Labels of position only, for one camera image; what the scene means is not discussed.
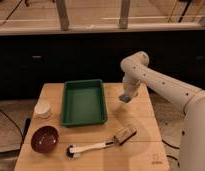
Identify white handled dish brush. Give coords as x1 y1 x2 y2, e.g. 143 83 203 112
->
66 141 114 158

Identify wooden block scrubber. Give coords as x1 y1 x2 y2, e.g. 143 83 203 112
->
114 125 137 145

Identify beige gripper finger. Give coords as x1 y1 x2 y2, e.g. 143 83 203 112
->
131 92 139 101

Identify black cable on floor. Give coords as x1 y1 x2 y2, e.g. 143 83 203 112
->
161 138 180 164

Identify black cable left floor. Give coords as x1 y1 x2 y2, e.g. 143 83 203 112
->
0 105 24 144

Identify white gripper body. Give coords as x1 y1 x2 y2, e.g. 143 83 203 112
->
123 75 140 95

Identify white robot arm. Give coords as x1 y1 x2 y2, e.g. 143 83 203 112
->
119 51 205 171

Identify green plastic tray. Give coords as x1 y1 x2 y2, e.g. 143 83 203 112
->
60 79 107 127

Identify blue sponge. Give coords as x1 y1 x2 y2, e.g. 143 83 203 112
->
119 94 131 103

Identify dark red bowl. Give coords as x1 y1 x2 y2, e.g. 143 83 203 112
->
31 126 59 153

